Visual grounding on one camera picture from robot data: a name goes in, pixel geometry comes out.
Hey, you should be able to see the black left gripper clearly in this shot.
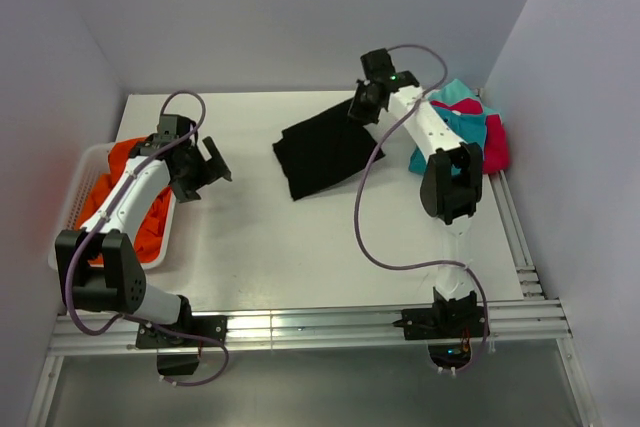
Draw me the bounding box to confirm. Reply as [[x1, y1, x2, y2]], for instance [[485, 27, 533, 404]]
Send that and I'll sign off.
[[170, 137, 230, 203]]

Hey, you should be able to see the black t-shirt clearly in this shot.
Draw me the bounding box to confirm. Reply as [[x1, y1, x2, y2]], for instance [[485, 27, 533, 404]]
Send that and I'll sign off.
[[273, 99, 377, 201]]

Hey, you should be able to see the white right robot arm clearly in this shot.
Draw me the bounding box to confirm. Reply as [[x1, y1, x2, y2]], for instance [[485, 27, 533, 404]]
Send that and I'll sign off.
[[348, 48, 490, 340]]

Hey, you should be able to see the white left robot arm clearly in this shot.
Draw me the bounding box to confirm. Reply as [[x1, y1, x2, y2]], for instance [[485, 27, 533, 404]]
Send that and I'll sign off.
[[55, 114, 231, 346]]

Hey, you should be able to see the orange shirt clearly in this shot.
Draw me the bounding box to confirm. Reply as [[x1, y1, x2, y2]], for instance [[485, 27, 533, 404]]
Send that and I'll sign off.
[[75, 137, 172, 268]]

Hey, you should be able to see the light turquoise shirt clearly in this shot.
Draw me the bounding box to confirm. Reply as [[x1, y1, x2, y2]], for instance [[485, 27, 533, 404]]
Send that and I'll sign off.
[[428, 79, 478, 106]]

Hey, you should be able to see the white plastic basket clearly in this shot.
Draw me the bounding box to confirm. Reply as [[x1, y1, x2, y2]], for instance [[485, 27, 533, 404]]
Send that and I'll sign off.
[[56, 142, 176, 270]]

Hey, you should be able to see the teal shirt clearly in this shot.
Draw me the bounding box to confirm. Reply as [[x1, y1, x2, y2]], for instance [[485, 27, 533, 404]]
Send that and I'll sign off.
[[408, 106, 488, 175]]

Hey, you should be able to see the magenta shirt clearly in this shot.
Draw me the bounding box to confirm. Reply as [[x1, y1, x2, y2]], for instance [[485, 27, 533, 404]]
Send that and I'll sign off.
[[430, 99, 510, 175]]

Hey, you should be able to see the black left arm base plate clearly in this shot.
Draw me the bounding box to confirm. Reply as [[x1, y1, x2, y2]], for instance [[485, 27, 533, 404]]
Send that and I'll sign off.
[[135, 315, 229, 350]]

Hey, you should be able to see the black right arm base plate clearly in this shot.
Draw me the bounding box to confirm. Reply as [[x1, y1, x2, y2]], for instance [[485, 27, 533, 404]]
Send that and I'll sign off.
[[393, 307, 487, 341]]

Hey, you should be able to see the aluminium rail frame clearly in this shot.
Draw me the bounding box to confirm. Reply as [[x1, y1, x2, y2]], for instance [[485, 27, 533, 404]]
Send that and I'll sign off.
[[27, 86, 601, 427]]

